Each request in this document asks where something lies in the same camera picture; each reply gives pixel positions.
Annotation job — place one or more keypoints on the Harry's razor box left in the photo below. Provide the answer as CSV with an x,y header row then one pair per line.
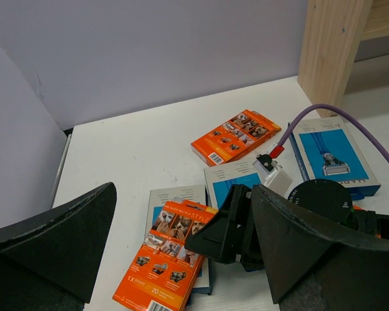
x,y
194,193

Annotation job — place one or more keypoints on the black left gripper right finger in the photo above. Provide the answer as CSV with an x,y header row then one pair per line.
x,y
313,263

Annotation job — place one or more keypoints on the harry's razor box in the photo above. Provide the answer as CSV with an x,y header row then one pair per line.
x,y
219,179
325,149
194,193

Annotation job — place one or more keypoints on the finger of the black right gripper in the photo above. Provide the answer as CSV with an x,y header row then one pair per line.
x,y
230,236

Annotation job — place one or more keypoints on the orange styler box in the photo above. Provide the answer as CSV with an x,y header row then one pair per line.
x,y
234,138
163,271

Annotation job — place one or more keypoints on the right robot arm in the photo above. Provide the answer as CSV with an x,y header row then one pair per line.
x,y
332,201

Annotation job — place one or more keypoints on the Harry's razor box middle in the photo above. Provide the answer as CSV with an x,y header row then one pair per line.
x,y
219,179

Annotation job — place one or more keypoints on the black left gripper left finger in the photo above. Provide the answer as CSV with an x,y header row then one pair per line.
x,y
51,261

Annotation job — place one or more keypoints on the orange styler box back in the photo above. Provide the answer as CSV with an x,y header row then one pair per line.
x,y
234,138

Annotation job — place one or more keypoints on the Harry's razor box right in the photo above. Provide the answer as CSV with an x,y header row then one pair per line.
x,y
325,149

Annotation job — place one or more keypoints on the wooden shelf unit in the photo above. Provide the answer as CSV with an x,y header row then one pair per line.
x,y
332,35

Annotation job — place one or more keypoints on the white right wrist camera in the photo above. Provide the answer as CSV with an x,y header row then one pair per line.
x,y
272,174

